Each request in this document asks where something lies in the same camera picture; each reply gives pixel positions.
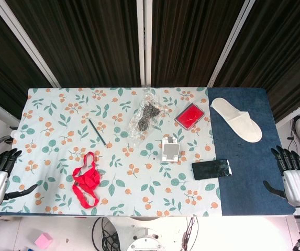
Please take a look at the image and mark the black smartphone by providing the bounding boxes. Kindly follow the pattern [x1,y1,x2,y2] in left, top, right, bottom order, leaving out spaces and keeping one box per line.
[191,158,232,180]

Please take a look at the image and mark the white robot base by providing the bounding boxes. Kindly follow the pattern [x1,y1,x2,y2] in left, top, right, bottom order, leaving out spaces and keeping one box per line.
[107,216,192,251]

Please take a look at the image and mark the small white mirror stand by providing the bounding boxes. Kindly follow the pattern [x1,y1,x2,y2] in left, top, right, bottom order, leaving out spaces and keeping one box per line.
[161,133,182,163]

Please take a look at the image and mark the pink foam block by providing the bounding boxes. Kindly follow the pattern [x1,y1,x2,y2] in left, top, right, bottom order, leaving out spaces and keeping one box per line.
[34,233,54,249]

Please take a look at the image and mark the white disposable slipper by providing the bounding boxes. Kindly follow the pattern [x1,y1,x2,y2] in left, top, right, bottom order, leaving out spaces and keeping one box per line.
[210,97,263,143]

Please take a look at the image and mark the dark green pencil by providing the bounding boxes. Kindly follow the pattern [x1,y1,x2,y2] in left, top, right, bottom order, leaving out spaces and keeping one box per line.
[88,119,108,146]

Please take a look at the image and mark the dark slatted partition panel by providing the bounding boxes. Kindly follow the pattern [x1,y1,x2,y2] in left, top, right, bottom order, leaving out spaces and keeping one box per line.
[151,0,248,88]
[212,0,300,122]
[5,0,143,88]
[0,0,58,120]

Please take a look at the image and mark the floral print tablecloth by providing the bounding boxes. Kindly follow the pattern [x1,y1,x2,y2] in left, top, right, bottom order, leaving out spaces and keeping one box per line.
[0,87,223,218]

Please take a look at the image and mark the red ink pad case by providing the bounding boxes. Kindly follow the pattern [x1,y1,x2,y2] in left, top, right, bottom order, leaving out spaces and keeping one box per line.
[174,102,206,131]

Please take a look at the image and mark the clear plastic bag, dark contents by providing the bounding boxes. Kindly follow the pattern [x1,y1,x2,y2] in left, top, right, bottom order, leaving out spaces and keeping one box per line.
[128,87,173,143]

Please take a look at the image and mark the red ribbon lanyard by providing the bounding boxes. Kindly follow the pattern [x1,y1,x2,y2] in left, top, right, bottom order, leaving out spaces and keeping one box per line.
[72,152,106,209]

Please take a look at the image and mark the reddish wire bundle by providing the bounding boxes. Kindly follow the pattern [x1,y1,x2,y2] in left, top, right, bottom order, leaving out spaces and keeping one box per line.
[182,216,199,248]

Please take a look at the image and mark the black cable bundle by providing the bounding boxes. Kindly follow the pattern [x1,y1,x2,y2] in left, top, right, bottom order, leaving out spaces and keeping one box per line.
[92,216,122,251]

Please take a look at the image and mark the white partition frame post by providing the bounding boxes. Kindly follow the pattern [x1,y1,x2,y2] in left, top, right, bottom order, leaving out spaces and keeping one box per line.
[0,0,61,88]
[207,0,257,88]
[136,0,153,87]

